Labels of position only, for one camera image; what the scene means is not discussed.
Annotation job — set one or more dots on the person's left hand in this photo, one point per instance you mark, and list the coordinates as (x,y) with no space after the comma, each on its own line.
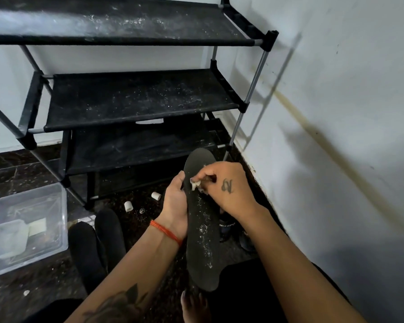
(173,211)

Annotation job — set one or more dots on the person's right hand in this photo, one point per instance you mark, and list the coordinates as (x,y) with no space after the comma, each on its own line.
(229,195)

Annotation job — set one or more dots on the person's left thumb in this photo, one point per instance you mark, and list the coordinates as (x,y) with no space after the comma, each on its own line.
(177,183)

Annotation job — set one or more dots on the person's right fingers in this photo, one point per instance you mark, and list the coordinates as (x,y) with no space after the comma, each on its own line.
(207,178)

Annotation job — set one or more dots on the small white cleaning piece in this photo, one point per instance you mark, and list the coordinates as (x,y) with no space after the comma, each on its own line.
(194,186)

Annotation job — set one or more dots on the dusty black shoe insole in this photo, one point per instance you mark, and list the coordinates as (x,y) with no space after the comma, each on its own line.
(202,259)

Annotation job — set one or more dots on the person's right forearm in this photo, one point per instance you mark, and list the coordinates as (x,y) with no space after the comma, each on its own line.
(299,275)

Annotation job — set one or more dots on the person's left forearm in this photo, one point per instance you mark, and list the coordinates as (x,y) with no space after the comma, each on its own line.
(134,275)

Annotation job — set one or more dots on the white plastic tube cap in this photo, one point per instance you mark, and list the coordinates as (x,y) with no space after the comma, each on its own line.
(128,206)
(155,196)

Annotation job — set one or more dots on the black sports shoe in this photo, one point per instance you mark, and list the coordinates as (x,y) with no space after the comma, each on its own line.
(227,228)
(246,242)

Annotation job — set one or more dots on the white paper scrap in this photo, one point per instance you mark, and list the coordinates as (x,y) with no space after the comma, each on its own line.
(149,121)

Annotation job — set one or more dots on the dusty black fabric shelf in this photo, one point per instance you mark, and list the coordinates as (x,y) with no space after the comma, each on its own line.
(138,97)
(121,23)

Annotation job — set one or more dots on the white striped cloth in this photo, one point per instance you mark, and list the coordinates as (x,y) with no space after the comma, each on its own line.
(87,220)

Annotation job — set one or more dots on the black metal shoe rack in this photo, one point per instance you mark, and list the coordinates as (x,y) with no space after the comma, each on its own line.
(254,80)

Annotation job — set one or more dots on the person's bare foot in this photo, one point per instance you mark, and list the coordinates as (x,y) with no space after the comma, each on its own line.
(194,307)

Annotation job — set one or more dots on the black trousers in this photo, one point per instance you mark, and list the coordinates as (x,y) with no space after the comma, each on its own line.
(249,299)

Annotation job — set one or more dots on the clear plastic storage box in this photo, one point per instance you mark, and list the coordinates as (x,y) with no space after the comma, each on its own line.
(50,205)

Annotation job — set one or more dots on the white sponge block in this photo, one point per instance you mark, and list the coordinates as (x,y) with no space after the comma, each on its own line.
(37,227)

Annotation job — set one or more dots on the small clear plastic tub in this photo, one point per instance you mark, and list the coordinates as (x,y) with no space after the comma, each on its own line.
(5,240)

